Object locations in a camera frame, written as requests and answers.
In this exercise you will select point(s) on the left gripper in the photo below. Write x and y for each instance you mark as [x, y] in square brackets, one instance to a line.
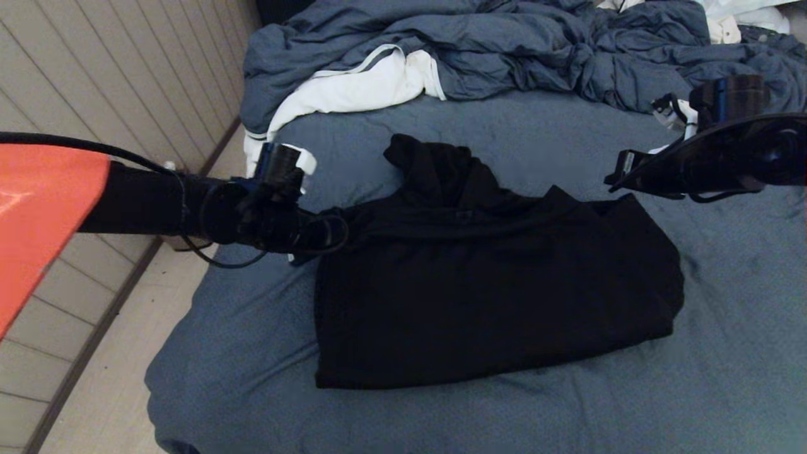
[290, 230]

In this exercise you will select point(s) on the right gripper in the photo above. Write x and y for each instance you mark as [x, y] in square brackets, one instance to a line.
[668, 170]

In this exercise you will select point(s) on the black zip hoodie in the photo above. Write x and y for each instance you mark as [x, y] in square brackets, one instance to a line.
[479, 290]

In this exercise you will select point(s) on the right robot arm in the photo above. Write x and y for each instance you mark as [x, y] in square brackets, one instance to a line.
[756, 139]

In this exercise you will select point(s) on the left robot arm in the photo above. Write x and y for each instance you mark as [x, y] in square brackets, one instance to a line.
[139, 202]

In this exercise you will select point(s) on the cream crumpled garment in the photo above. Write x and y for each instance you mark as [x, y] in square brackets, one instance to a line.
[725, 28]

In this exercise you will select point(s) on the white pillow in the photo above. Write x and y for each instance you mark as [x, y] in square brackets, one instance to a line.
[753, 11]

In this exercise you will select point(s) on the dark headboard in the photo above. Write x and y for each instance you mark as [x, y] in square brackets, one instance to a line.
[284, 11]

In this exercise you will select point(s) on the crumpled blue duvet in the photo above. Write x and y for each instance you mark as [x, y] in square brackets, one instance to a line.
[479, 44]

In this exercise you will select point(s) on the blue bed sheet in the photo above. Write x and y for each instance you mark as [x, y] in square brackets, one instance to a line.
[567, 410]

